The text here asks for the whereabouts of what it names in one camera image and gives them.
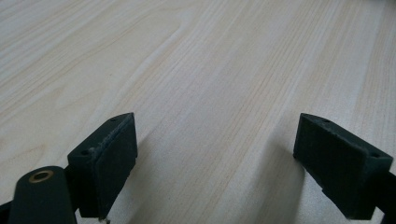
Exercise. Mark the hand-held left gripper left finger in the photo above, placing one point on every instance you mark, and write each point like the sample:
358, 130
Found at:
106, 168

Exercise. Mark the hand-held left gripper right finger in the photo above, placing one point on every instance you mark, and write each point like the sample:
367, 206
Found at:
336, 161

